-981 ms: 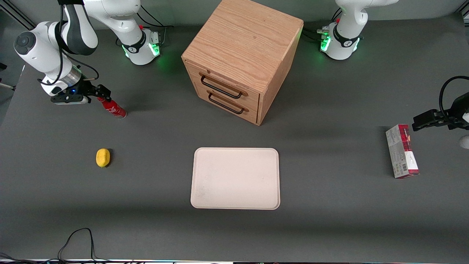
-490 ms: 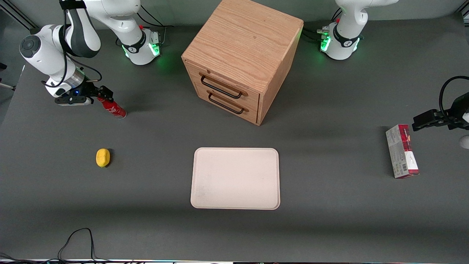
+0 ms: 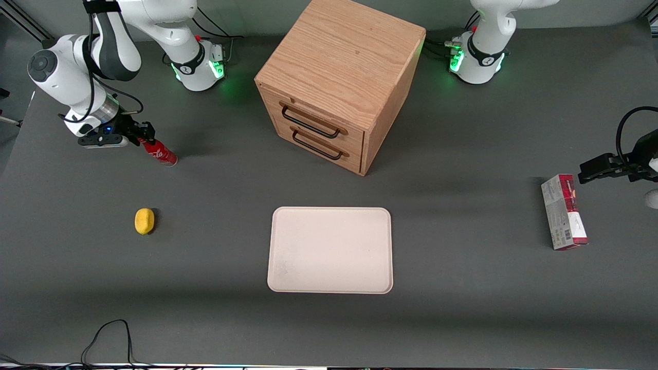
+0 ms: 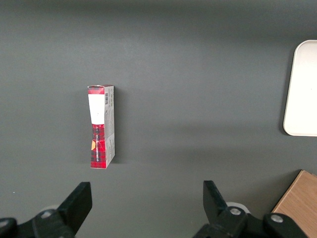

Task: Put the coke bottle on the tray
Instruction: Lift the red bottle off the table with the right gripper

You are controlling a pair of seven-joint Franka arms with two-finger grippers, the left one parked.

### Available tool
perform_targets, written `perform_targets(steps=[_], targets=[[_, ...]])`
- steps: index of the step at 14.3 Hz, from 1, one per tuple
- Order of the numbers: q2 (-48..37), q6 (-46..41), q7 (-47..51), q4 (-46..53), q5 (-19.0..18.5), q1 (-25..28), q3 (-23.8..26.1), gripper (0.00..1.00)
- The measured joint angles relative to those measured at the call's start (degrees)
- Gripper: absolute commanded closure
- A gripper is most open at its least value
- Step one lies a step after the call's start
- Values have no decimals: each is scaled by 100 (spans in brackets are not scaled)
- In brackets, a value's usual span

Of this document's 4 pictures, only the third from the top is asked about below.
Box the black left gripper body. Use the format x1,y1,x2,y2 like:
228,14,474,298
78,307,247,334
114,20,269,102
624,128,658,182

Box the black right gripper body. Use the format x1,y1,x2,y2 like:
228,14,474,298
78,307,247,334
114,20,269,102
97,110,138,145

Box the red coke bottle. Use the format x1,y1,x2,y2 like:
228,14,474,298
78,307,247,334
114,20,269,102
138,137,178,167

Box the beige plastic tray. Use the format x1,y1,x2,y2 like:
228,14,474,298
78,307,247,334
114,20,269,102
267,207,394,294

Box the grey and red carton box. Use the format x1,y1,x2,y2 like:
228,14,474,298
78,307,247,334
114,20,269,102
541,174,589,251

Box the yellow lemon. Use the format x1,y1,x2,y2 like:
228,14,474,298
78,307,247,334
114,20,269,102
135,208,155,235

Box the wooden drawer front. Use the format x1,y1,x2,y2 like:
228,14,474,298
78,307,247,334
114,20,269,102
275,121,364,175
259,85,366,155

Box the wooden drawer cabinet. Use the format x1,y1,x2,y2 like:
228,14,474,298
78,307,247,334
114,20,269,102
254,0,427,177

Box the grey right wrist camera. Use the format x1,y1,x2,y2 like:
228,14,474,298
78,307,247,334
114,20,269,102
78,132,130,150

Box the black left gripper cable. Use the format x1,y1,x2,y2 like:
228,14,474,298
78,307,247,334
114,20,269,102
615,106,658,166

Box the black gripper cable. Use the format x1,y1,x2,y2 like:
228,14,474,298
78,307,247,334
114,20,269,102
58,0,145,124
615,106,658,166

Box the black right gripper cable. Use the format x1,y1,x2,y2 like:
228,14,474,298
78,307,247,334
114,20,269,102
58,0,145,124

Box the black right arm base cables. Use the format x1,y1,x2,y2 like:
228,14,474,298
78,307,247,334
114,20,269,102
162,5,245,66

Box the black arm base cables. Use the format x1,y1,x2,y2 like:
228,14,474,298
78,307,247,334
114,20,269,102
162,5,245,66
424,10,482,60

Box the black drawer handle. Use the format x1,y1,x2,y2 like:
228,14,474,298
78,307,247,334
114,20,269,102
280,102,348,139
290,127,350,161

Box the black cable loop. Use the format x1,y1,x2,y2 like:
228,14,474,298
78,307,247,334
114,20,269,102
0,319,155,368

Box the black left arm base cables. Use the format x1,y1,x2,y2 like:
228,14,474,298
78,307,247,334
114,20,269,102
424,10,482,60

